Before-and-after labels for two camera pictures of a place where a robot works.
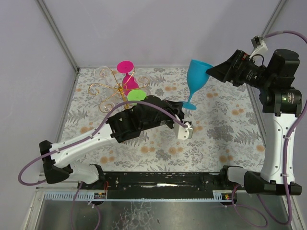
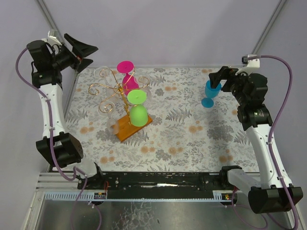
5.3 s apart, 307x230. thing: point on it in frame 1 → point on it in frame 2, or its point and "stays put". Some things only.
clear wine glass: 102,72 stays put
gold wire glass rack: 107,107 stays put
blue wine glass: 197,77 → 208,102
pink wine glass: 129,82 stays put
